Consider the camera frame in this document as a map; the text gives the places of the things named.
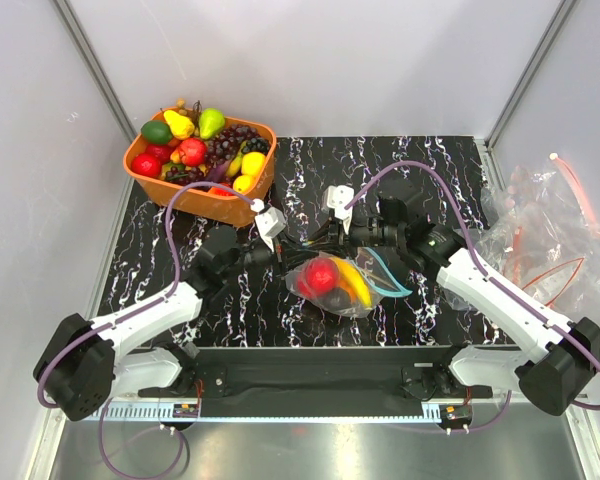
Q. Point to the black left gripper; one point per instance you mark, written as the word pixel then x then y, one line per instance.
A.
pixel 288 252

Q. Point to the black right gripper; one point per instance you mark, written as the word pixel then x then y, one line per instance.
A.
pixel 334 237

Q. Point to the red toy apple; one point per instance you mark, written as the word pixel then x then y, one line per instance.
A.
pixel 192 152
pixel 321 275
pixel 146 165

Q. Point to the yellow toy banana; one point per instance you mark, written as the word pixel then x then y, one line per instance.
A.
pixel 352 275

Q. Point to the clear blue zip top bag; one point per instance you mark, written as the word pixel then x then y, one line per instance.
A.
pixel 381 282

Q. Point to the dark purple toy plum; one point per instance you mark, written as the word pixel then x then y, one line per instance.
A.
pixel 337 299

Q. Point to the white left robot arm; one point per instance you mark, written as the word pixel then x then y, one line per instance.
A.
pixel 88 362

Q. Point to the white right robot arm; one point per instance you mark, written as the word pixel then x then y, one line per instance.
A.
pixel 554 358

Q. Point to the small yellow toy lemon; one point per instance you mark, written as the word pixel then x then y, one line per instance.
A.
pixel 243 183

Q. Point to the small red toy fruit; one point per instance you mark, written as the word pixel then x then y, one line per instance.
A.
pixel 222 189

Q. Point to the black marble pattern mat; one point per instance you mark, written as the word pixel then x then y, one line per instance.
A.
pixel 258 311

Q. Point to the purple toy eggplant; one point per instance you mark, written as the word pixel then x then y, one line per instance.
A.
pixel 218 174

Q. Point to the dark toy blackberry cluster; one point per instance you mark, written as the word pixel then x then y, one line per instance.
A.
pixel 255 144

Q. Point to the purple toy grape bunch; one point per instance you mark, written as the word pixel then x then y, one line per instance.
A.
pixel 226 144

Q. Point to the green toy pear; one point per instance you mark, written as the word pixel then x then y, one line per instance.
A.
pixel 210 122

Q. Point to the yellow toy pear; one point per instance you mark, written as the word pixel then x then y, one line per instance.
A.
pixel 181 126

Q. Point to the pile of spare plastic bags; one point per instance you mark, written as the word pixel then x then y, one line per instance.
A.
pixel 543 236

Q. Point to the green toy lime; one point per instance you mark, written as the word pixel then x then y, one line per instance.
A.
pixel 156 132

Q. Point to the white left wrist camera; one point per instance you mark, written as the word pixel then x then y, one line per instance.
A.
pixel 269 221

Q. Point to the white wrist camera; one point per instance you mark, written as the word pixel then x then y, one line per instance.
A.
pixel 269 221
pixel 337 198

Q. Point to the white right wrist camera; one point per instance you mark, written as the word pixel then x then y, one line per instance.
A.
pixel 337 198

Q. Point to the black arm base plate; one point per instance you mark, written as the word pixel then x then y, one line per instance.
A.
pixel 229 372

